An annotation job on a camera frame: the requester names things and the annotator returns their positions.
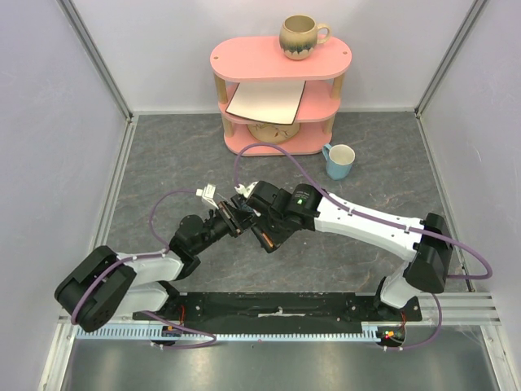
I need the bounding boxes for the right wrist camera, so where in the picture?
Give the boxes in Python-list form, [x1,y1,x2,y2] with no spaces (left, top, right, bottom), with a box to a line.
[234,181,258,199]

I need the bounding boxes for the beige ceramic mug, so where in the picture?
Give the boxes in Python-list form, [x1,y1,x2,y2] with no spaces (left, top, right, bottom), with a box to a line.
[278,15,331,60]

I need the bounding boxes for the white cable duct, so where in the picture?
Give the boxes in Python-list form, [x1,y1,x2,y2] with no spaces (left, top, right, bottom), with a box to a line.
[76,323,397,344]

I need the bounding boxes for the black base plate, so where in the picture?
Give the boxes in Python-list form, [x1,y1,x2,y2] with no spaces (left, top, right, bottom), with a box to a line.
[155,292,422,334]

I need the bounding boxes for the white square plate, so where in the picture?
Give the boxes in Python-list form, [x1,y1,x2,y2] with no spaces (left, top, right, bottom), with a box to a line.
[225,80,306,125]

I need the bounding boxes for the black remote control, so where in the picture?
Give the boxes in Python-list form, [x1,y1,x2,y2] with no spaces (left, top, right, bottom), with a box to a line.
[231,194,280,253]

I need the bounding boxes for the light blue mug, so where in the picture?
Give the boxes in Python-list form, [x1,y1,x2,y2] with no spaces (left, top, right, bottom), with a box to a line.
[322,143,356,180]

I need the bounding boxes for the orange battery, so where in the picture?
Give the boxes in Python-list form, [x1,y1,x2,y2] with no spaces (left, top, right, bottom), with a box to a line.
[261,233,274,249]

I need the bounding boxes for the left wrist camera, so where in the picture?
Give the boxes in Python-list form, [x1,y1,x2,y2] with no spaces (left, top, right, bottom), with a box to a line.
[196,183,218,209]

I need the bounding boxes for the beige bird-painted bowl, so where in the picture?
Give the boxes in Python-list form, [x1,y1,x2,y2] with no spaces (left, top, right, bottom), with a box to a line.
[247,122,300,144]

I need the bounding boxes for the pink three-tier shelf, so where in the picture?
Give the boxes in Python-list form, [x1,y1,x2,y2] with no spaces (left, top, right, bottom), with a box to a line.
[210,37,352,156]

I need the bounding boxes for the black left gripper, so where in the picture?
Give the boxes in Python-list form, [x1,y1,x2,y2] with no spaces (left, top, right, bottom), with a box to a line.
[193,200,257,254]

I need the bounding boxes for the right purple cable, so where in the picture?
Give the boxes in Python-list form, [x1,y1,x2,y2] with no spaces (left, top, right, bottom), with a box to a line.
[234,143,493,352]

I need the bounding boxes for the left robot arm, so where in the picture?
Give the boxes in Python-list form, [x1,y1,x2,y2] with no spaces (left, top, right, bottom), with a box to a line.
[54,201,256,332]

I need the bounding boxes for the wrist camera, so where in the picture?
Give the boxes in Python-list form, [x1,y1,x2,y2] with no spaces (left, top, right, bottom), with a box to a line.
[196,183,218,209]
[234,181,258,199]

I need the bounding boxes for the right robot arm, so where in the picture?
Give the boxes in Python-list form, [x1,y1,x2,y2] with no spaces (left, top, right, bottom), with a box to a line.
[236,181,453,321]

